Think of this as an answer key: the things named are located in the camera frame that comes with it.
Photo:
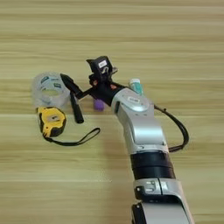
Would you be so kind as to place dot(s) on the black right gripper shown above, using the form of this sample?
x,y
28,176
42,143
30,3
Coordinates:
x,y
103,90

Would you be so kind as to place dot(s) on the teal white glue stick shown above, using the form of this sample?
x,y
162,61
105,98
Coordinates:
x,y
136,85

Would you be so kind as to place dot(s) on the clear tape roll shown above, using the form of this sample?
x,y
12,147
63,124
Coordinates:
x,y
39,94

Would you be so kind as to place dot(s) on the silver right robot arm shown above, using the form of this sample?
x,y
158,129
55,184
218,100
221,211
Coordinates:
x,y
143,128

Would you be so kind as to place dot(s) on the black box with white label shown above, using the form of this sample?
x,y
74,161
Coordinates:
x,y
100,67

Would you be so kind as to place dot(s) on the purple eraser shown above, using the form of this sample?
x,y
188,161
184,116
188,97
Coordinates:
x,y
99,105

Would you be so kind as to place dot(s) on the black marker pen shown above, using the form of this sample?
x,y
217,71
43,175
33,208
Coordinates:
x,y
77,112

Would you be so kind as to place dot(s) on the yellow black tape measure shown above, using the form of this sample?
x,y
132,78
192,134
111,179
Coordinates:
x,y
51,121

